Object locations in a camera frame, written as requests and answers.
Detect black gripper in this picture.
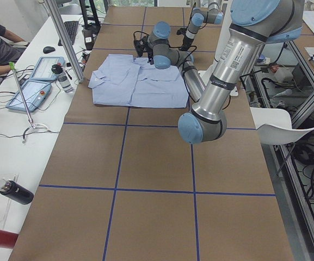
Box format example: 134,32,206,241
176,28,194,51
133,36,154,65

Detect light blue striped shirt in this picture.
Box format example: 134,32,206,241
88,54,188,108

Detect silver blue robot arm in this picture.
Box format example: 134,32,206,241
176,0,224,51
134,1,304,144

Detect black keyboard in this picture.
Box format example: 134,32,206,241
64,21,79,45

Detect clear water bottle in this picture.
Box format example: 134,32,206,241
51,63,73,93

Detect black computer mouse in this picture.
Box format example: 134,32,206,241
42,46,56,54

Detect upper blue teach pendant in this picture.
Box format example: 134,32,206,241
29,57,65,82

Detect blue teach pendant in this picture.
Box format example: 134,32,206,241
5,80,52,112
29,57,65,82

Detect lower blue teach pendant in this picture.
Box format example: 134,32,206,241
5,80,52,112

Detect white chair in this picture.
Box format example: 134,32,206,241
250,107,314,176

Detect silver stick green tip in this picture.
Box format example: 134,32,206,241
9,62,49,144

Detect black thermos bottle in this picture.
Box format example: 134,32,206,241
0,179,34,205

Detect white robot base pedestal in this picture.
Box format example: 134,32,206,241
197,0,239,97

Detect aluminium frame post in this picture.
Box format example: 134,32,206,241
44,0,84,83

